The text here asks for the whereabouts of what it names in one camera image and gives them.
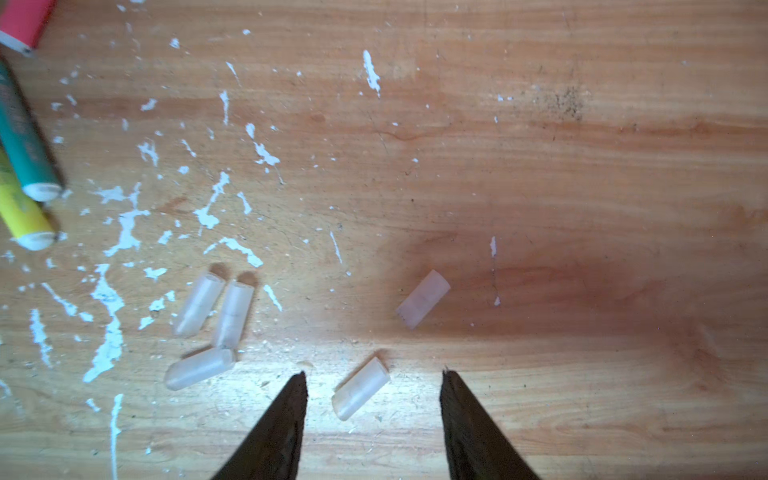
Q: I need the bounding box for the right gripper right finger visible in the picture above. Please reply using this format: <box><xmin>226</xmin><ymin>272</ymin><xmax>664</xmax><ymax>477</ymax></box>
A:
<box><xmin>439</xmin><ymin>370</ymin><xmax>538</xmax><ymax>479</ymax></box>

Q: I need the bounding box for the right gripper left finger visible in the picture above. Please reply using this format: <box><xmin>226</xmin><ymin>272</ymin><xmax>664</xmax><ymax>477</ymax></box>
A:
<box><xmin>213</xmin><ymin>371</ymin><xmax>308</xmax><ymax>479</ymax></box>

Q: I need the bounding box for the translucent pen cap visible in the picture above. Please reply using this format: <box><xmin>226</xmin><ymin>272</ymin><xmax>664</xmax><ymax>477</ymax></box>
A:
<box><xmin>212</xmin><ymin>282</ymin><xmax>254</xmax><ymax>349</ymax></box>
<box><xmin>164</xmin><ymin>348</ymin><xmax>235</xmax><ymax>391</ymax></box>
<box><xmin>332</xmin><ymin>356</ymin><xmax>390</xmax><ymax>421</ymax></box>
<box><xmin>396</xmin><ymin>270</ymin><xmax>450</xmax><ymax>329</ymax></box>
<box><xmin>172</xmin><ymin>272</ymin><xmax>225</xmax><ymax>338</ymax></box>

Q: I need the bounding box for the yellow highlighter pen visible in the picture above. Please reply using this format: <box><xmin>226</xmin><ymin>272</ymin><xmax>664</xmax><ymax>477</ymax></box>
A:
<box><xmin>1</xmin><ymin>150</ymin><xmax>56</xmax><ymax>251</ymax></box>

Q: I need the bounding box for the green highlighter pen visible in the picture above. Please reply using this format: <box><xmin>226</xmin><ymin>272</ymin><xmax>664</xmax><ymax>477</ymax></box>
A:
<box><xmin>1</xmin><ymin>61</ymin><xmax>63</xmax><ymax>202</ymax></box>

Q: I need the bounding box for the pink highlighter pen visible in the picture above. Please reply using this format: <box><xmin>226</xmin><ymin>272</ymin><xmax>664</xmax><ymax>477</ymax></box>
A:
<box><xmin>1</xmin><ymin>0</ymin><xmax>57</xmax><ymax>56</ymax></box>

